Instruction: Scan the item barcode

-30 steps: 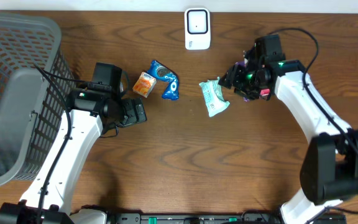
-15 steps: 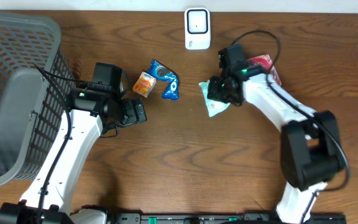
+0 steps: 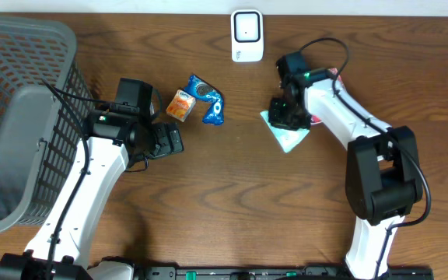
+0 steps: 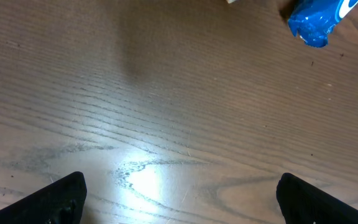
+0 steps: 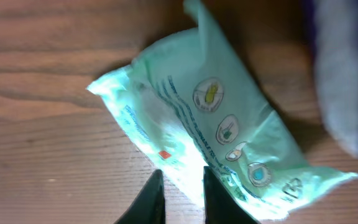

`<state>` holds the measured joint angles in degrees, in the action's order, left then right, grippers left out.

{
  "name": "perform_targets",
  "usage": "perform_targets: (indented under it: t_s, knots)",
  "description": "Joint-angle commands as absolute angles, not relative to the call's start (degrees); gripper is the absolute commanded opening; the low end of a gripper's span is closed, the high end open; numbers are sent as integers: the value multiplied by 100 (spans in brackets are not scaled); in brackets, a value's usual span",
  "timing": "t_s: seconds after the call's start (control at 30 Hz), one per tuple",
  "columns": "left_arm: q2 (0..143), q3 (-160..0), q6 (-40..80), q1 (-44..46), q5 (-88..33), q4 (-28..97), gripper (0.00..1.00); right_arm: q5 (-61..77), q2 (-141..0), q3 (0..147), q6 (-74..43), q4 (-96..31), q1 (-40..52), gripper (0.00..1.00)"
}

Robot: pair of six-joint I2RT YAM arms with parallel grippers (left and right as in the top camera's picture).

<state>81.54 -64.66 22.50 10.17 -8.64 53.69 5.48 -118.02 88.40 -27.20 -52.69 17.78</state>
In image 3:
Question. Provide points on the orange tissue pack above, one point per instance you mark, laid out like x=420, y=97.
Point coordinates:
x=181, y=105

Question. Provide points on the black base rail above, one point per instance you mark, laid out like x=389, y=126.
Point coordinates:
x=314, y=271

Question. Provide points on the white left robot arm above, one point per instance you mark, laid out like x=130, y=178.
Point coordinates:
x=112, y=144

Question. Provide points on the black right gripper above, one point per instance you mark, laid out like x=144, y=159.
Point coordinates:
x=276, y=119

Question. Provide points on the teal wipes packet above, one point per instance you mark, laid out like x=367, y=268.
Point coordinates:
x=287, y=139

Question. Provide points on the grey plastic basket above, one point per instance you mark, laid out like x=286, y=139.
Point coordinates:
x=42, y=91

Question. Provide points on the blue cookie packet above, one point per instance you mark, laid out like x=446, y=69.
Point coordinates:
x=202, y=91

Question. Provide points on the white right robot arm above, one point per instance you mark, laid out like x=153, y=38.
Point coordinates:
x=382, y=178

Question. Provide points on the white barcode scanner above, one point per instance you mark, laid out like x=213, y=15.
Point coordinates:
x=247, y=35

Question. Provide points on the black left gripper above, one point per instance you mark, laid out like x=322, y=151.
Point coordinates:
x=168, y=139

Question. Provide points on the purple snack package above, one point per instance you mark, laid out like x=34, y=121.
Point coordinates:
x=321, y=101

